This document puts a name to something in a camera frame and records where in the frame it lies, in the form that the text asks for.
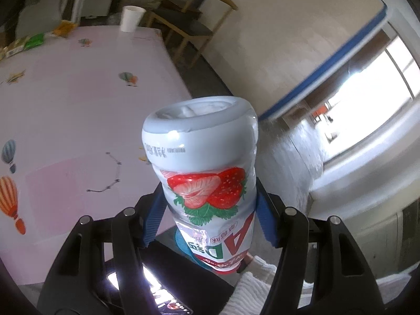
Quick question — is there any person's right forearm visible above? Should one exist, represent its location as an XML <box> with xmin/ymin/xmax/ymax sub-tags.
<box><xmin>230</xmin><ymin>255</ymin><xmax>279</xmax><ymax>315</ymax></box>

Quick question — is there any smartphone with lit screen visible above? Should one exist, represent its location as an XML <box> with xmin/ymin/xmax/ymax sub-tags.
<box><xmin>107</xmin><ymin>264</ymin><xmax>194</xmax><ymax>315</ymax></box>

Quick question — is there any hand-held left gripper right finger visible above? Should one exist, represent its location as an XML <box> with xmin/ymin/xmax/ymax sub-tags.
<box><xmin>255</xmin><ymin>178</ymin><xmax>384</xmax><ymax>315</ymax></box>

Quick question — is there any white paper cup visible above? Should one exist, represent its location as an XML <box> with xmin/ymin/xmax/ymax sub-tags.
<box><xmin>119</xmin><ymin>6</ymin><xmax>146</xmax><ymax>33</ymax></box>

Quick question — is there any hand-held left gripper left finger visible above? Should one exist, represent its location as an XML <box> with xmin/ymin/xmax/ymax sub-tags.
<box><xmin>37</xmin><ymin>182</ymin><xmax>165</xmax><ymax>315</ymax></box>

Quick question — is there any white mattress with blue edge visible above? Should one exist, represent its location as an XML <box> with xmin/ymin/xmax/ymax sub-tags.
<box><xmin>197</xmin><ymin>0</ymin><xmax>391</xmax><ymax>120</ymax></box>

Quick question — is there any white sack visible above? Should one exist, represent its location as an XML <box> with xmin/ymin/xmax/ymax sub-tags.
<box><xmin>16</xmin><ymin>0</ymin><xmax>63</xmax><ymax>40</ymax></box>

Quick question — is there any wooden chair with dark seat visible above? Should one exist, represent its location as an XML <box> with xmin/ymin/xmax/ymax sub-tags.
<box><xmin>144</xmin><ymin>0</ymin><xmax>238</xmax><ymax>69</ymax></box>

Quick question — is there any beige carton box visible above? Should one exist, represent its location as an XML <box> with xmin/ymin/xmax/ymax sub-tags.
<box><xmin>4</xmin><ymin>38</ymin><xmax>32</xmax><ymax>58</ymax></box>

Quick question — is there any yellow snack packet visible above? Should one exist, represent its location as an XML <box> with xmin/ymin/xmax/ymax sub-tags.
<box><xmin>52</xmin><ymin>20</ymin><xmax>77</xmax><ymax>36</ymax></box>

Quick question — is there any blue plastic basket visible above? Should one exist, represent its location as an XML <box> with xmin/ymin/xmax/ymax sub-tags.
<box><xmin>175</xmin><ymin>228</ymin><xmax>204</xmax><ymax>265</ymax></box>

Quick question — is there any green snack packet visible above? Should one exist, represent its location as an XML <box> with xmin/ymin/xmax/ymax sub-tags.
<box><xmin>23</xmin><ymin>33</ymin><xmax>46</xmax><ymax>50</ymax></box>

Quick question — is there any white box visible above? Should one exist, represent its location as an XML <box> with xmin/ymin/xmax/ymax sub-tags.
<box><xmin>80</xmin><ymin>0</ymin><xmax>115</xmax><ymax>18</ymax></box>

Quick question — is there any white bottle with red cap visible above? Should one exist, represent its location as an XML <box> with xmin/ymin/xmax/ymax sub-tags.
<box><xmin>141</xmin><ymin>95</ymin><xmax>259</xmax><ymax>275</ymax></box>

